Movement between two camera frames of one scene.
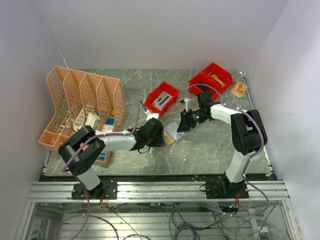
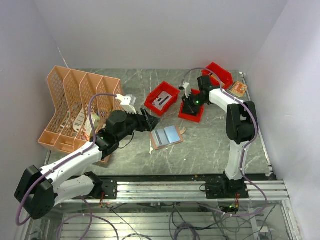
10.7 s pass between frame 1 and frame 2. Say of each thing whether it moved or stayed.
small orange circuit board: stayed
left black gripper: moved
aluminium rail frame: stayed
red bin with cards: stayed
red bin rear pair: stayed
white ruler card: stayed
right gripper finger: moved
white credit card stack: stayed
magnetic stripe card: moved
